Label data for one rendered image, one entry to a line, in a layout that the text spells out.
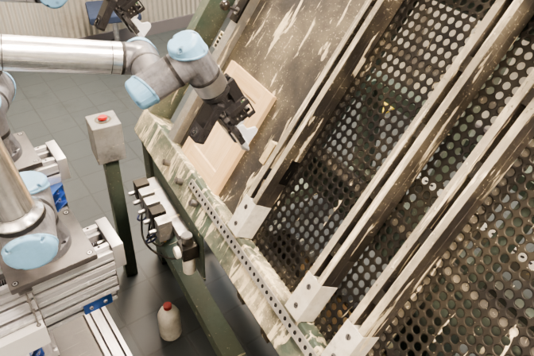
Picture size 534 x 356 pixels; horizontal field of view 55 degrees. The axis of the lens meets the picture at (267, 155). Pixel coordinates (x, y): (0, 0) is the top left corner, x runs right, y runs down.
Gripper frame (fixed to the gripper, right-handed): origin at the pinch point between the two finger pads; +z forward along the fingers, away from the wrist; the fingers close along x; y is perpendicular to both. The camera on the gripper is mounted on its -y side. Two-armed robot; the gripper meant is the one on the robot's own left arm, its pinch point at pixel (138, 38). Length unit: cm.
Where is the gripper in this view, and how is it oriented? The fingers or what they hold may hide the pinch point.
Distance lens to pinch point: 185.4
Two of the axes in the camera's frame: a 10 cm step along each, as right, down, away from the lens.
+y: 7.5, -6.5, 1.4
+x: -5.6, -5.0, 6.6
